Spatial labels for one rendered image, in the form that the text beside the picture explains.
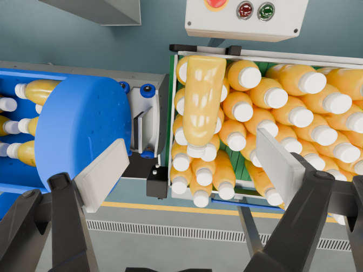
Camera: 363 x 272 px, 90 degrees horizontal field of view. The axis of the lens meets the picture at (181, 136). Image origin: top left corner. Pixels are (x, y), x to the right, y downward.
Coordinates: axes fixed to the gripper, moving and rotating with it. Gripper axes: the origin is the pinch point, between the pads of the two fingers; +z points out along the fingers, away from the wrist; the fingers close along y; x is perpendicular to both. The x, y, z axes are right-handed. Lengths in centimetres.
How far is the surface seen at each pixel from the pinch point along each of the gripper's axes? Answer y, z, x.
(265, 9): 13.0, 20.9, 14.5
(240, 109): 9.5, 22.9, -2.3
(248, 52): 15.8, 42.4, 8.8
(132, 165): -62, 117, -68
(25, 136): -55, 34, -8
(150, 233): -67, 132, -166
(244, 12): 9.7, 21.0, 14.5
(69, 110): -20.1, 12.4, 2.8
